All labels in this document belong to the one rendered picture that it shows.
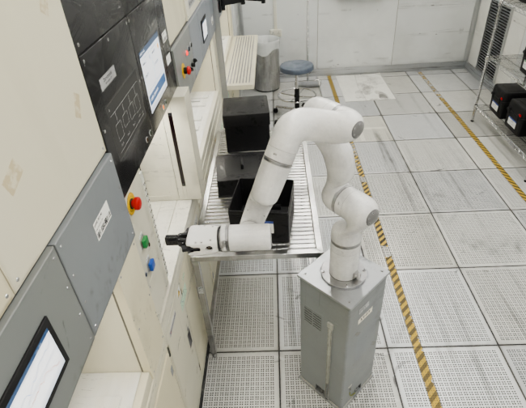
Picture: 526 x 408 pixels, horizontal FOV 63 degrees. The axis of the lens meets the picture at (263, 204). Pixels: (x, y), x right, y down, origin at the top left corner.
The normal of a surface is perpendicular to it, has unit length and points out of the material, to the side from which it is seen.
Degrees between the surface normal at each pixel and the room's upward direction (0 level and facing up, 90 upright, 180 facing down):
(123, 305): 90
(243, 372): 0
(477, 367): 0
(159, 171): 90
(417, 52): 90
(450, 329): 0
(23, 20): 90
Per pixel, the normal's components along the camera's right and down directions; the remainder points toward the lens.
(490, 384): -0.06, -0.81
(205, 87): -0.01, 0.58
